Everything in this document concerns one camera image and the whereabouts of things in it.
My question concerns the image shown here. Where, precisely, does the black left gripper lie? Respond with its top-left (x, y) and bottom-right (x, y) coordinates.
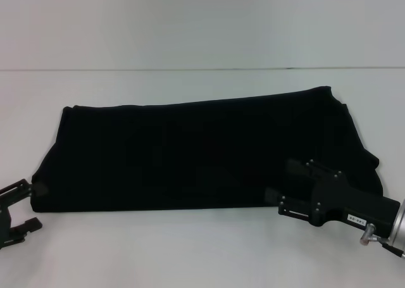
top-left (0, 179), bottom-right (49, 251)

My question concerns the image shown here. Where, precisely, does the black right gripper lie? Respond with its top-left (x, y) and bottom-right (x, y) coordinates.
top-left (265, 157), bottom-right (401, 239)

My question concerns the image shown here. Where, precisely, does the black shirt with FREE print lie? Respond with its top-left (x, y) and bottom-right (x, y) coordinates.
top-left (30, 85), bottom-right (384, 214)

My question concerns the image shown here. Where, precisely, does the silver right wrist connector plug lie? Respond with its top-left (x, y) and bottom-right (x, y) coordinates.
top-left (359, 223), bottom-right (382, 247)

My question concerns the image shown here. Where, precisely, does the thin dark cable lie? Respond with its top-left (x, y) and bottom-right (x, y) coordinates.
top-left (379, 241), bottom-right (405, 259)

